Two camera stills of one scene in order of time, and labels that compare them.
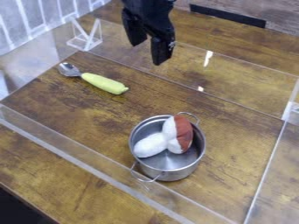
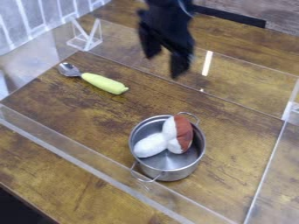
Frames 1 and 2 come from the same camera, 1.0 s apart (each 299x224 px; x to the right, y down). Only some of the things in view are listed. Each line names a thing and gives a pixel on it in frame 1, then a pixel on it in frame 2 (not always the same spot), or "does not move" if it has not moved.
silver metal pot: x=168 y=165 does not move
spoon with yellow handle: x=106 y=85 does not move
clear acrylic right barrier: x=275 y=204 does not move
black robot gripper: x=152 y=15 to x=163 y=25
